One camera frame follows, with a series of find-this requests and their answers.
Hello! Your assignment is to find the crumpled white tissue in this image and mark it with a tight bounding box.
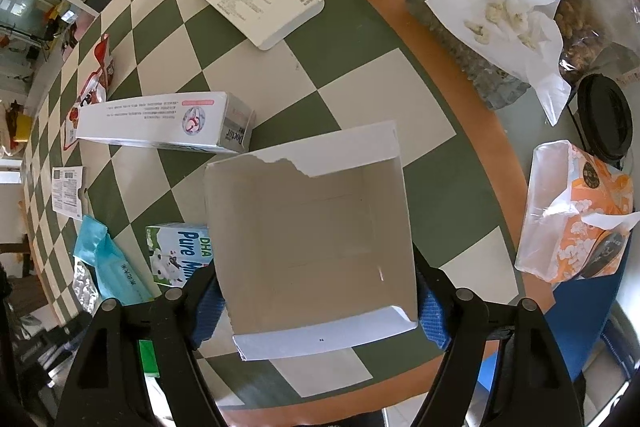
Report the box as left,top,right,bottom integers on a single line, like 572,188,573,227
406,0,570,126

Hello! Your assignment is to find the red white snack wrapper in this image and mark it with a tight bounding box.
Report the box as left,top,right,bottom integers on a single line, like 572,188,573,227
63,32,114,150

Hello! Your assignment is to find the long white toothpaste box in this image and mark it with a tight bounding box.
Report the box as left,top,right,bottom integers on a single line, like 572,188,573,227
76,91,255,154

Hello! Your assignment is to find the small milk carton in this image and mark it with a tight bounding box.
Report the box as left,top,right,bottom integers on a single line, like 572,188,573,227
145,223,214,287

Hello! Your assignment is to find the green white checkered table mat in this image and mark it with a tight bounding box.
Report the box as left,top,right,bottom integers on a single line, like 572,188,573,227
24,0,554,323

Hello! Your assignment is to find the blue folder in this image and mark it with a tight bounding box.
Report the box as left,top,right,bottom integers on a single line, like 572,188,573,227
474,246,632,398

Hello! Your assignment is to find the white cardboard box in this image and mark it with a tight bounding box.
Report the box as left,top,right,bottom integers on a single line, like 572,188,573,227
204,121,418,361

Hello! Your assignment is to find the light blue plastic bag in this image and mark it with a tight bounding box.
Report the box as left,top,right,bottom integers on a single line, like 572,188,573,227
74,215,153,306

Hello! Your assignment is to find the black round container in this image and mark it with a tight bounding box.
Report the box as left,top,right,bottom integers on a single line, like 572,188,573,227
577,74,634,166

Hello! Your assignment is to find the orange white tissue pack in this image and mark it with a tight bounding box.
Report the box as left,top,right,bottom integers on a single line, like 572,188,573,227
515,140,639,285

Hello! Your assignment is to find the silver pill blister pack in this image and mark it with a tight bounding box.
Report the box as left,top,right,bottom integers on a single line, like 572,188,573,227
72,257,102,315

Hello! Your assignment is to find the white printed leaflet packet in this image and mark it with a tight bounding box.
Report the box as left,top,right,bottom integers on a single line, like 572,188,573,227
51,166,84,221

